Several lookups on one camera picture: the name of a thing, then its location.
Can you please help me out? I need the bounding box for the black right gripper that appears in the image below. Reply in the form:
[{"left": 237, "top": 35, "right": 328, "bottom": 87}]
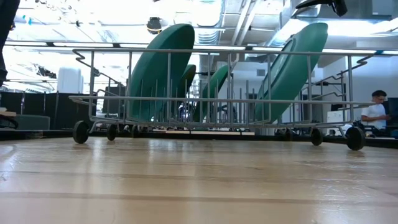
[{"left": 295, "top": 0, "right": 348, "bottom": 17}]

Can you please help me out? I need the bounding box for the green round plate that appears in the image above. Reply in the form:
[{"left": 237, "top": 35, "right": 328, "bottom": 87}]
[
  {"left": 254, "top": 22, "right": 329, "bottom": 124},
  {"left": 127, "top": 23, "right": 196, "bottom": 122},
  {"left": 192, "top": 64, "right": 231, "bottom": 123},
  {"left": 177, "top": 64, "right": 197, "bottom": 122}
]

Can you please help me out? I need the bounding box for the white box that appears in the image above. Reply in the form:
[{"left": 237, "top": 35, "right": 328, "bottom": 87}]
[{"left": 326, "top": 110, "right": 345, "bottom": 124}]

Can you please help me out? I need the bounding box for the person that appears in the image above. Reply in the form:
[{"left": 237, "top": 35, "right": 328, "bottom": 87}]
[{"left": 360, "top": 90, "right": 391, "bottom": 130}]

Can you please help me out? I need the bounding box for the black computer monitor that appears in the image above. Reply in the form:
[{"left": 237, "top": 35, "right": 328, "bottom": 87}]
[{"left": 385, "top": 96, "right": 398, "bottom": 138}]

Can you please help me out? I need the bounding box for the white cylindrical tank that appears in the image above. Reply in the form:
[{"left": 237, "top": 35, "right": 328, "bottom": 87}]
[{"left": 57, "top": 67, "right": 84, "bottom": 94}]

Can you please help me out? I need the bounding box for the black room partition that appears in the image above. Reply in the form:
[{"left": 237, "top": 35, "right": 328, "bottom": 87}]
[{"left": 0, "top": 91, "right": 97, "bottom": 131}]

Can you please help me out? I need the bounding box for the dark hanging ceiling fixture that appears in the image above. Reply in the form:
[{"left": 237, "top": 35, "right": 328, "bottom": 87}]
[{"left": 37, "top": 65, "right": 57, "bottom": 79}]

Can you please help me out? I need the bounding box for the grey low box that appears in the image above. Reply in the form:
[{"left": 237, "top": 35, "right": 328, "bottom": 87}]
[{"left": 14, "top": 114, "right": 50, "bottom": 131}]

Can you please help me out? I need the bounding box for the white ceiling duct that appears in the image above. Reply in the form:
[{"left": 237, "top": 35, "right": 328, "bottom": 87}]
[{"left": 273, "top": 17, "right": 398, "bottom": 47}]

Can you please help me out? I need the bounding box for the silver corrugated ventilation duct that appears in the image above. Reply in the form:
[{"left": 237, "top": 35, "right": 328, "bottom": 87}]
[{"left": 195, "top": 0, "right": 225, "bottom": 46}]

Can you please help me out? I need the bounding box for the grey wire dish rack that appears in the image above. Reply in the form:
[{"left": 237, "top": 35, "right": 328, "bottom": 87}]
[{"left": 68, "top": 47, "right": 376, "bottom": 152}]

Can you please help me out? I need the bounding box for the black aluminium table frame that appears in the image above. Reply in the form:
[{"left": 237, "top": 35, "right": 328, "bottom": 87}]
[{"left": 0, "top": 129, "right": 398, "bottom": 149}]

